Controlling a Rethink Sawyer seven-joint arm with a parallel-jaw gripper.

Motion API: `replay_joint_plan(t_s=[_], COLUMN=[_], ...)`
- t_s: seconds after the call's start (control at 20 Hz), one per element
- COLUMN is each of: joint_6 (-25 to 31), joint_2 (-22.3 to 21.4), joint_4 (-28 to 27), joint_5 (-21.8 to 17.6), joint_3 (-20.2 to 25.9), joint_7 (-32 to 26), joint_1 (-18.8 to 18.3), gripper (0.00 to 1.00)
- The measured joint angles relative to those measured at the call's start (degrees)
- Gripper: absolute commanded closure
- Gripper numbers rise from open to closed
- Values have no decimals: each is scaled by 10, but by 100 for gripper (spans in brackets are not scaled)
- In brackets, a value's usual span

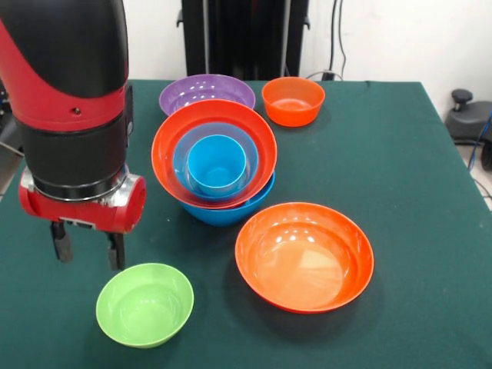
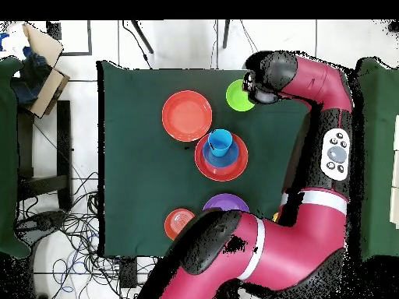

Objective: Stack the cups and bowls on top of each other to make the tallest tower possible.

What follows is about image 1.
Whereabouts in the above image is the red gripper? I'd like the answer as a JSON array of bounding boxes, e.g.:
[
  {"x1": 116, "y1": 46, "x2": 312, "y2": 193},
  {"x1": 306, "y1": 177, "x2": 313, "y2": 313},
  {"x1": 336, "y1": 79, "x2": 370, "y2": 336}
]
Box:
[{"x1": 18, "y1": 175, "x2": 148, "y2": 271}]

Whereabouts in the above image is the green bowl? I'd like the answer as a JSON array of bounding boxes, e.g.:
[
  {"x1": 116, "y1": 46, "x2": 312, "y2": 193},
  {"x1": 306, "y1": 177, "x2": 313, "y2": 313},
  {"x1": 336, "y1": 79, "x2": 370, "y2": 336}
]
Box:
[{"x1": 95, "y1": 262, "x2": 195, "y2": 350}]

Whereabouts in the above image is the large orange bowl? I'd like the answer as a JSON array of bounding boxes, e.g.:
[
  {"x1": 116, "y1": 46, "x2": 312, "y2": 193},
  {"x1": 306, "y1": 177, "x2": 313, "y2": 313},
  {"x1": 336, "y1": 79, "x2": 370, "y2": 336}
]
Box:
[
  {"x1": 151, "y1": 98, "x2": 278, "y2": 211},
  {"x1": 234, "y1": 201, "x2": 375, "y2": 315}
]

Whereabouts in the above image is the small blue bowl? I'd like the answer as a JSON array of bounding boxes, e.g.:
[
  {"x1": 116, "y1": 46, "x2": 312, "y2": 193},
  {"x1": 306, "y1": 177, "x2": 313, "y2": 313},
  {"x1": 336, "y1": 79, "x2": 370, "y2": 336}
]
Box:
[{"x1": 172, "y1": 121, "x2": 260, "y2": 204}]

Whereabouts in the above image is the blue cup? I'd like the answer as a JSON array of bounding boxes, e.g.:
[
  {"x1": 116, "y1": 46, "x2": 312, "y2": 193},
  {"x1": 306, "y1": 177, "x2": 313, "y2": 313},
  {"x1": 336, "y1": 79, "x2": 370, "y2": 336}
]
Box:
[{"x1": 187, "y1": 135, "x2": 248, "y2": 196}]

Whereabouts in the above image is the large blue bowl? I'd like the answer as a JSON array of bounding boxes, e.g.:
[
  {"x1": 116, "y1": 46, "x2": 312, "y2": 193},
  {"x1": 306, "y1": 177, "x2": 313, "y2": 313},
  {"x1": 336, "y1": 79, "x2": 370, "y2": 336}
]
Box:
[{"x1": 180, "y1": 171, "x2": 276, "y2": 228}]

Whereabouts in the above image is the purple bowl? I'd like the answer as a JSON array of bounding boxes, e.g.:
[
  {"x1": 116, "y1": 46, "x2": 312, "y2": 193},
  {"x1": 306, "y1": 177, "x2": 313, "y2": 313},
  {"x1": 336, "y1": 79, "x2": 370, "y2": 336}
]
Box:
[{"x1": 158, "y1": 74, "x2": 257, "y2": 116}]

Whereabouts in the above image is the small orange bowl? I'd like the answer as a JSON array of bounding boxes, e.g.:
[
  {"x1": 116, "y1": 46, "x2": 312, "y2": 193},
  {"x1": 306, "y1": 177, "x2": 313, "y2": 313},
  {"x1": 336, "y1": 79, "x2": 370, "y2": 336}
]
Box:
[{"x1": 261, "y1": 76, "x2": 326, "y2": 128}]

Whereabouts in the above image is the dark green tablecloth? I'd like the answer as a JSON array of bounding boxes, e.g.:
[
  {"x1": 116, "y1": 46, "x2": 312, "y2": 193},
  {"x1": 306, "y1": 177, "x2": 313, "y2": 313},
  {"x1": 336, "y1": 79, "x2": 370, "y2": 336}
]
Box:
[{"x1": 0, "y1": 78, "x2": 492, "y2": 369}]

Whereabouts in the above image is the grey pedestal foot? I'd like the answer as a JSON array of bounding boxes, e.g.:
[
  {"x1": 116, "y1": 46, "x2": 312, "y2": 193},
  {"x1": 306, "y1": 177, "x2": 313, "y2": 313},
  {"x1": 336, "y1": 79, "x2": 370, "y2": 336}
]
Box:
[
  {"x1": 0, "y1": 111, "x2": 25, "y2": 155},
  {"x1": 445, "y1": 88, "x2": 492, "y2": 141}
]

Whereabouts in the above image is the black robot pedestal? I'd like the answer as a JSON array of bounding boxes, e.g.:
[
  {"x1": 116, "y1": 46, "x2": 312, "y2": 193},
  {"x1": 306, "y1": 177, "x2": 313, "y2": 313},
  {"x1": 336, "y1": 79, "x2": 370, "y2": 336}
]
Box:
[{"x1": 176, "y1": 0, "x2": 311, "y2": 81}]

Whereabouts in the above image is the black cable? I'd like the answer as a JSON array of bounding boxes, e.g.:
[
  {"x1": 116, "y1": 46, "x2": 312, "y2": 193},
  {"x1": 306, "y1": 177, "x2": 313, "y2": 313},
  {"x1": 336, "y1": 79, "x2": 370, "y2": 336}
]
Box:
[{"x1": 328, "y1": 0, "x2": 349, "y2": 80}]

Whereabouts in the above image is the blue cable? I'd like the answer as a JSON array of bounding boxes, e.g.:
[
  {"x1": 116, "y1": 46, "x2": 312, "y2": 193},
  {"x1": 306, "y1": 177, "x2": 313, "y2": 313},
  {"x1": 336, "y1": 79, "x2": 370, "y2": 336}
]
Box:
[{"x1": 467, "y1": 111, "x2": 492, "y2": 172}]

